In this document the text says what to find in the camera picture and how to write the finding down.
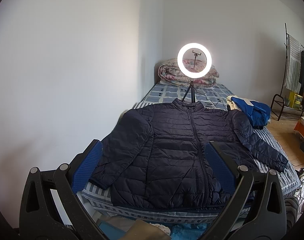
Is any black clothes rack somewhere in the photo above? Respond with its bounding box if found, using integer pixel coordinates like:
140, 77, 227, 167
270, 28, 304, 121

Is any blue fuzzy cloth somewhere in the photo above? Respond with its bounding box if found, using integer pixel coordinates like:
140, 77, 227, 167
170, 223, 207, 240

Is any blue folded garment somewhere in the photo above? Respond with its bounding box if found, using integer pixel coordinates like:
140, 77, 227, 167
241, 100, 271, 129

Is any tan cloth under bed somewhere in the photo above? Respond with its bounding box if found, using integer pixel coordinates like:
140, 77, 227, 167
120, 219, 172, 240

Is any cream folded garment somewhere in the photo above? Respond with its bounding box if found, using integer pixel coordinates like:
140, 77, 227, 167
226, 95, 254, 111

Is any navy quilted puffer jacket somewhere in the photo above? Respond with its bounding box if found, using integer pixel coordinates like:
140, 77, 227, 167
90, 99, 288, 211

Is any yellow green box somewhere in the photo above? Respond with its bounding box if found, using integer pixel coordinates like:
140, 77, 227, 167
289, 91, 303, 109

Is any blue striped bed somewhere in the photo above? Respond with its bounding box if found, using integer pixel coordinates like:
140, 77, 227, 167
81, 83, 301, 224

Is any striped hanging towel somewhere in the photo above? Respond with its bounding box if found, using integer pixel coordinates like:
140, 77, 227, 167
284, 34, 301, 93

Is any black tripod stand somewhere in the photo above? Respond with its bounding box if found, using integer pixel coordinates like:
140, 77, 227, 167
182, 49, 202, 103

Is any folded floral quilt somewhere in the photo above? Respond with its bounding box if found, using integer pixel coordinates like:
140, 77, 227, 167
158, 59, 219, 87

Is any black cable on bed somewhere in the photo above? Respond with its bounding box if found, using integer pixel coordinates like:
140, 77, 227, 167
195, 91, 229, 108

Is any white ring light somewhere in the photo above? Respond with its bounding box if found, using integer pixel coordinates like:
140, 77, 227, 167
177, 43, 212, 79

